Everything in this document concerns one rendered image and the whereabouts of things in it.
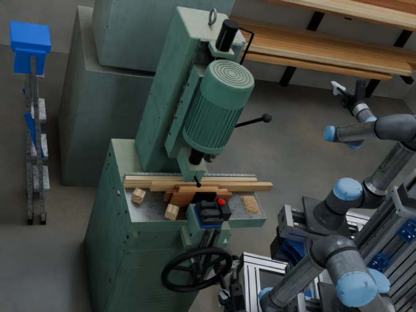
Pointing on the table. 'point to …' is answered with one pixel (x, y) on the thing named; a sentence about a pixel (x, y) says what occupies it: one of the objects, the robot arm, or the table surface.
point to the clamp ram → (203, 197)
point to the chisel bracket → (190, 171)
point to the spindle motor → (218, 106)
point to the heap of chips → (250, 205)
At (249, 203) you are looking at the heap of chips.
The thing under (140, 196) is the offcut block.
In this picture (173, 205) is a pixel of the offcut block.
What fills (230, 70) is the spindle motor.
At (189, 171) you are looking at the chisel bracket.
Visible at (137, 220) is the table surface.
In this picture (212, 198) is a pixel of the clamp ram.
